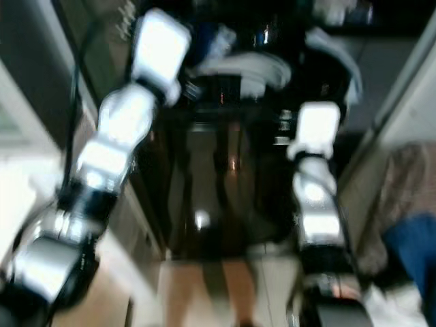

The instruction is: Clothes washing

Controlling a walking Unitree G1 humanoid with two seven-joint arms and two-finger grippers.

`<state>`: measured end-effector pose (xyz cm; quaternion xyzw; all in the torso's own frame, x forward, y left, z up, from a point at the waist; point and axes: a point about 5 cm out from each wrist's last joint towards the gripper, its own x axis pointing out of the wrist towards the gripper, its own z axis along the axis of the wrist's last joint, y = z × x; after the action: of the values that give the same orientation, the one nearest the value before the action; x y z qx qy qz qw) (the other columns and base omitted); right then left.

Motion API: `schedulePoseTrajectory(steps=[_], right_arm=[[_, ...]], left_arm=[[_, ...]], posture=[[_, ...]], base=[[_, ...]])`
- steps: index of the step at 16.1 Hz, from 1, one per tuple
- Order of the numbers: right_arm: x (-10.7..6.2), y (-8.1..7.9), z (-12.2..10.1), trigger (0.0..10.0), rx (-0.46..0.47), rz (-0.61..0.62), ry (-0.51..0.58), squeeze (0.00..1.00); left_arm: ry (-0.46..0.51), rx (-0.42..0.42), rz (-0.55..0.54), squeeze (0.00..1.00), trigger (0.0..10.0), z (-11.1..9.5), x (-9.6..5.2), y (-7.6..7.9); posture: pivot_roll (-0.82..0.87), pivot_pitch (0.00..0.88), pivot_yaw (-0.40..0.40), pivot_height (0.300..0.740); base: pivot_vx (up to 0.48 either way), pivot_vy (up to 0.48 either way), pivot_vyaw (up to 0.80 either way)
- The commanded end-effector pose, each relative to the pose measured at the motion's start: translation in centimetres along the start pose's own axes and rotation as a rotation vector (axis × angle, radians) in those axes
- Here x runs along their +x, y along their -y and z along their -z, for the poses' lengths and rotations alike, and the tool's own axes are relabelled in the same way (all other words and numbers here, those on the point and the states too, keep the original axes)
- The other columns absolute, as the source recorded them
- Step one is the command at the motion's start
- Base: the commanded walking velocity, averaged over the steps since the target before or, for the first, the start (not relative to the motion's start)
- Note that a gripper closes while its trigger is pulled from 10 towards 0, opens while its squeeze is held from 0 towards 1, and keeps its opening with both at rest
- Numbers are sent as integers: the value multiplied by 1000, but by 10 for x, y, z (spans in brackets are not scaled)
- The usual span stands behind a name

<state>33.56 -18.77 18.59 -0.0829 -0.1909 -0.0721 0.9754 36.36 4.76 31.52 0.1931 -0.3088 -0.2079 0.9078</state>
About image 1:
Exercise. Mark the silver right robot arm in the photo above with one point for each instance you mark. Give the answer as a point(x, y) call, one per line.
point(313, 218)

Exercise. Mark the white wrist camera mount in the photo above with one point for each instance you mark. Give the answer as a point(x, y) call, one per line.
point(317, 126)
point(163, 44)

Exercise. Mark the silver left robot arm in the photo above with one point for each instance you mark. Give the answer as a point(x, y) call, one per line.
point(129, 119)

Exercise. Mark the white curved cloth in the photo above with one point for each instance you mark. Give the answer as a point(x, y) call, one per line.
point(245, 68)

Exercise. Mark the brown garment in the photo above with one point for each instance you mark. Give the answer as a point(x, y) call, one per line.
point(409, 184)

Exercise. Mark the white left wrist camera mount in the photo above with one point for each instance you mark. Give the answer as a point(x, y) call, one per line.
point(163, 44)

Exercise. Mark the blue garment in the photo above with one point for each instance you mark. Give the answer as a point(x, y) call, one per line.
point(415, 252)

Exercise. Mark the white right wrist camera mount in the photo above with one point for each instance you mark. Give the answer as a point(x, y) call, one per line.
point(317, 126)

